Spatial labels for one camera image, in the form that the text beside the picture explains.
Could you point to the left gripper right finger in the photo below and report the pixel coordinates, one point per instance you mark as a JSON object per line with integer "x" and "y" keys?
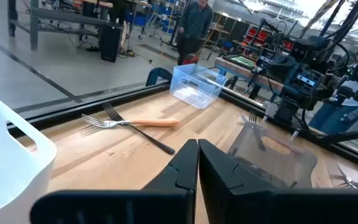
{"x": 228, "y": 193}

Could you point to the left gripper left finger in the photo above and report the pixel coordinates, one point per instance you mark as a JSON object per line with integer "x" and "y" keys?
{"x": 179, "y": 174}

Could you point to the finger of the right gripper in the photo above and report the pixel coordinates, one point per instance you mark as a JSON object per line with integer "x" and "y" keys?
{"x": 289, "y": 96}
{"x": 301, "y": 98}

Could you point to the black metal fork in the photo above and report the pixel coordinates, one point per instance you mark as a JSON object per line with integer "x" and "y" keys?
{"x": 154, "y": 141}
{"x": 257, "y": 137}

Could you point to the smoky grey translucent bin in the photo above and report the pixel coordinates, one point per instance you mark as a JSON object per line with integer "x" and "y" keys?
{"x": 275, "y": 168}

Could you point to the clear plastic bin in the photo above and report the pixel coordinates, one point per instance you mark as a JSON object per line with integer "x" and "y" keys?
{"x": 197, "y": 88}

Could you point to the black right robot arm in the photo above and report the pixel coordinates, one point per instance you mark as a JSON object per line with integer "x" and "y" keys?
{"x": 309, "y": 49}

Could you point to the person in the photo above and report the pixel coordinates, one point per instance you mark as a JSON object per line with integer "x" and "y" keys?
{"x": 331, "y": 115}
{"x": 194, "y": 25}

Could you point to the green cutting mat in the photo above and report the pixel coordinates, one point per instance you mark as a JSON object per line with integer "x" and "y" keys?
{"x": 241, "y": 61}

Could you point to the red storage bins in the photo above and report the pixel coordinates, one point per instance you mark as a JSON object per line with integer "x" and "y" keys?
{"x": 256, "y": 35}

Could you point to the red tool case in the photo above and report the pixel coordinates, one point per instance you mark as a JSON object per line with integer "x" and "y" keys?
{"x": 191, "y": 59}

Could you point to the black computer tower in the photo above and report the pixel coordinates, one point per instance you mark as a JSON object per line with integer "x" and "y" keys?
{"x": 110, "y": 43}

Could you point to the blue storage crates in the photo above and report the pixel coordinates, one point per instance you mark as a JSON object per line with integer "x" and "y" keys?
{"x": 140, "y": 20}

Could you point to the white plastic bin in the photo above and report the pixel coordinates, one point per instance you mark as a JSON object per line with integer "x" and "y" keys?
{"x": 11, "y": 174}

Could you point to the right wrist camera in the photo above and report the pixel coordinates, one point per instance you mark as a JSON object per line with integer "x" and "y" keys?
{"x": 305, "y": 80}

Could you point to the black aluminium table frame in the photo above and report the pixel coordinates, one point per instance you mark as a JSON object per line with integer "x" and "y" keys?
{"x": 89, "y": 107}

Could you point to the grey workbench frame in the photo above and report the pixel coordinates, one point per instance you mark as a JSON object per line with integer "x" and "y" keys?
{"x": 34, "y": 25}

